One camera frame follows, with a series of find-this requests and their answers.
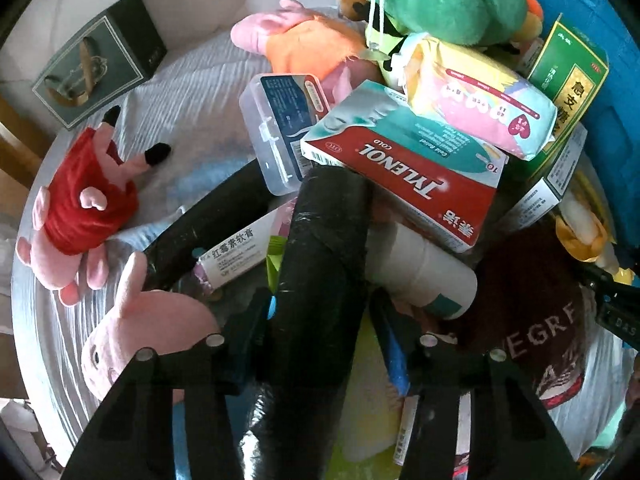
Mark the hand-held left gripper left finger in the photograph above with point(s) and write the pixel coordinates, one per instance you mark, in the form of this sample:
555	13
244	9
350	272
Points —
267	305

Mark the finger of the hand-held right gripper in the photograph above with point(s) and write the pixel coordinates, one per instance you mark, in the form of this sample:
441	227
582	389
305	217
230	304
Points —
620	310

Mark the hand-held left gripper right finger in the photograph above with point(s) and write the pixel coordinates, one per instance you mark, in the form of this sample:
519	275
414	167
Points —
395	355

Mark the black plastic-wrapped roll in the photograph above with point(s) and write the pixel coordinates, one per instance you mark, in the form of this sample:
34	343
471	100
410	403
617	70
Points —
320	240

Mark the white ointment box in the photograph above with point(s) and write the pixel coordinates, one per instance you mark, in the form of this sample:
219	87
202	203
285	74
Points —
235	255

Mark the light green packet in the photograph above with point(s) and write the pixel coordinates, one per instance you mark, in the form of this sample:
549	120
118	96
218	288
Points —
370	410

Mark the white plastic bottle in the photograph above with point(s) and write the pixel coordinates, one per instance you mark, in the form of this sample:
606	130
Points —
425	275

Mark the dark brown knit beanie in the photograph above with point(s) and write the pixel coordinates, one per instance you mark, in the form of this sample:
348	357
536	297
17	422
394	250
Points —
530	300

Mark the pig plush in blue shirt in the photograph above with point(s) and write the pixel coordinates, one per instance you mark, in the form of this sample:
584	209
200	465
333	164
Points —
150	325

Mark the flat green white medicine box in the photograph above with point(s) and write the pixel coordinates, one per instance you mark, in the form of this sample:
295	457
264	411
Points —
545	190

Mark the red and white medicine box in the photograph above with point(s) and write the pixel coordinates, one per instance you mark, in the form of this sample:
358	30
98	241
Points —
400	175

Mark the clear plastic box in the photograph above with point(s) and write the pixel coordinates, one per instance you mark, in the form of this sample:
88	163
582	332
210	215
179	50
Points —
270	120

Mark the pig plush in red dress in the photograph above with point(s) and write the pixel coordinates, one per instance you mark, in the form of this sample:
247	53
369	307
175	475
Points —
85	200

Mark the tall green medicine box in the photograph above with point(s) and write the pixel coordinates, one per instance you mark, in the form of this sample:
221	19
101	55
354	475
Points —
570	70

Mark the blue quilted blanket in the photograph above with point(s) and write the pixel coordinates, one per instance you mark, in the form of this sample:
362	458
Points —
615	60

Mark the pastel tissue packet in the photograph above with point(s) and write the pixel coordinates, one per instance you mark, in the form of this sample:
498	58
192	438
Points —
475	95

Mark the pig plush in orange dress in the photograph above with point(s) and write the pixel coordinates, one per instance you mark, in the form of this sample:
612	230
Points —
300	45

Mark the dark green gift box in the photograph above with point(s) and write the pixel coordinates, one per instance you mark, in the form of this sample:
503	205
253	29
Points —
95	60

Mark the green plush toy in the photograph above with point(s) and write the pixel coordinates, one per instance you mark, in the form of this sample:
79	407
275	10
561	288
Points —
440	5

